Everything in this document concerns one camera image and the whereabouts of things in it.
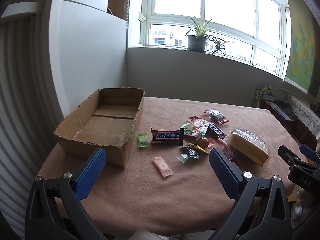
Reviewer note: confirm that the dark chocolate bar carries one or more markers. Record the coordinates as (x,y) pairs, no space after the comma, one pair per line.
(215,129)

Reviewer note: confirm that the green printed box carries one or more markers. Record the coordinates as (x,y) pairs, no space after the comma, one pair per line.
(257,96)

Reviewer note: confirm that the brown chocolate bar blue lettering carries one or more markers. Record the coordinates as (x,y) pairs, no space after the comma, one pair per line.
(166,136)

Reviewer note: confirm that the white lace cloth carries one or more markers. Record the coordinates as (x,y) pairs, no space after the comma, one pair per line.
(303,110)

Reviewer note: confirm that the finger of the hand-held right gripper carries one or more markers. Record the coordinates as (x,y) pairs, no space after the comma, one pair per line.
(290,158)
(308,153)

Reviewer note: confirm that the dark packet with red ends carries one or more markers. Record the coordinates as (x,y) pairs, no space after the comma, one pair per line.
(217,116)

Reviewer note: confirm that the green white snack packet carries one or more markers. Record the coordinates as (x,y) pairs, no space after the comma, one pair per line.
(197,127)

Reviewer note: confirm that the black candy packet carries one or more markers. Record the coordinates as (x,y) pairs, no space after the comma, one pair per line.
(192,152)

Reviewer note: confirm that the cardboard box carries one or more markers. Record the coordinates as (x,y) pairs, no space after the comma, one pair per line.
(110,125)

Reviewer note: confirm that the white ribbed shutter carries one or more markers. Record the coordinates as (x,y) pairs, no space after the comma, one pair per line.
(22,105)

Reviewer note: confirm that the green candy packet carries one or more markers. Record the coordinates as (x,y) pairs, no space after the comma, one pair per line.
(143,140)

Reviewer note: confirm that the dark red snack packet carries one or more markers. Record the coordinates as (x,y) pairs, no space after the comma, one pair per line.
(231,152)

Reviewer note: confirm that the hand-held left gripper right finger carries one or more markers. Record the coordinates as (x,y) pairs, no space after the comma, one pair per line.
(225,175)

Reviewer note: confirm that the white framed window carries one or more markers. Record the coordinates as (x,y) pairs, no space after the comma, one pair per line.
(225,5)

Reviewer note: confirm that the potted spider plant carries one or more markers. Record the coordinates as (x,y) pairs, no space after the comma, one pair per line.
(197,43)

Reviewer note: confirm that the brown wooden panel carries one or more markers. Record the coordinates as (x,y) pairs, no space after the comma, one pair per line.
(118,0)

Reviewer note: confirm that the bread loaf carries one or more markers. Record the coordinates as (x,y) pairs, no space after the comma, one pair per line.
(247,146)

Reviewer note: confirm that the white cabinet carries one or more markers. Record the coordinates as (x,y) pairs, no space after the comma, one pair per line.
(87,55)

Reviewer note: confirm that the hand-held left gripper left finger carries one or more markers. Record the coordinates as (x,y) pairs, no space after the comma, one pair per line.
(92,172)

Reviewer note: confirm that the yellow green wall poster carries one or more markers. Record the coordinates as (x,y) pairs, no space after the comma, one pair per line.
(300,55)

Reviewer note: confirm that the light green lidded jelly cup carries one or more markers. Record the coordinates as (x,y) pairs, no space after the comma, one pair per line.
(184,158)

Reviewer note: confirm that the pink candy packet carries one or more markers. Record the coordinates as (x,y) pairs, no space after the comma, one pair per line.
(162,167)

